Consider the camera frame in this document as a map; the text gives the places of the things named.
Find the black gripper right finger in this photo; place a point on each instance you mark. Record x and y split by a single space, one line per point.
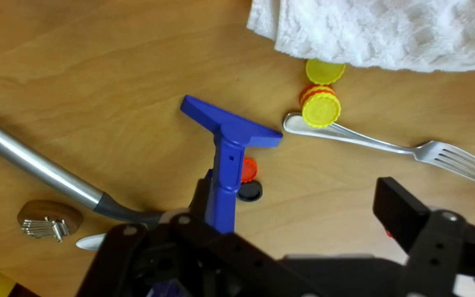
441 253

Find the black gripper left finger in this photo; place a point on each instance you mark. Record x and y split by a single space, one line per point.
194 258

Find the yellow game disc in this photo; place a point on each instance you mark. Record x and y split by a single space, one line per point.
326 74
321 108

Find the black game disc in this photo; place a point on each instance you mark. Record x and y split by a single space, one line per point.
250 191

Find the silver metal fork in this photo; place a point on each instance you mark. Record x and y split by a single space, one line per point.
359 140

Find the white folded cloth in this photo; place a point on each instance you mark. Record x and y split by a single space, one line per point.
387 34

